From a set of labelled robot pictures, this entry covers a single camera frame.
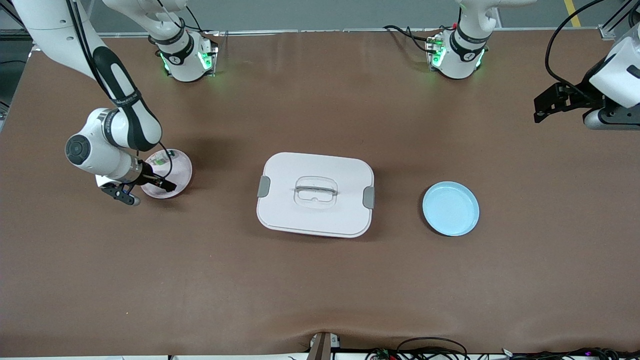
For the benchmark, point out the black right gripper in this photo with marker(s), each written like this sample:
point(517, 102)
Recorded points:
point(148, 176)

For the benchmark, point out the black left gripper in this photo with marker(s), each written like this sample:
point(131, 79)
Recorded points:
point(579, 98)

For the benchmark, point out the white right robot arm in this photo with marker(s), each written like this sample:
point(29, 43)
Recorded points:
point(50, 30)

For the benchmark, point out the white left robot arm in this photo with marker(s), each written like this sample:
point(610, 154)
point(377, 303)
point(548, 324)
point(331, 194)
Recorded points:
point(462, 60)

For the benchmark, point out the white lidded box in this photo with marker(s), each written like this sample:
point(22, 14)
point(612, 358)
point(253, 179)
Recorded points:
point(315, 220)

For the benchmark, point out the pink round plate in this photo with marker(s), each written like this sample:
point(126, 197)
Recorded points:
point(180, 170)

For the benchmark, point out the light blue round plate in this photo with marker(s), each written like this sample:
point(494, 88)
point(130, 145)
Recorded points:
point(450, 209)

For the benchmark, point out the small circuit board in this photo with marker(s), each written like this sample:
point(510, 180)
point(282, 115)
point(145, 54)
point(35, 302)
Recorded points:
point(382, 354)

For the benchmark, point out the green and white switch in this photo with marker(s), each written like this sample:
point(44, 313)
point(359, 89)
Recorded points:
point(162, 160)

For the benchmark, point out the brown camera post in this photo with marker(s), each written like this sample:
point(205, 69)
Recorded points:
point(321, 347)

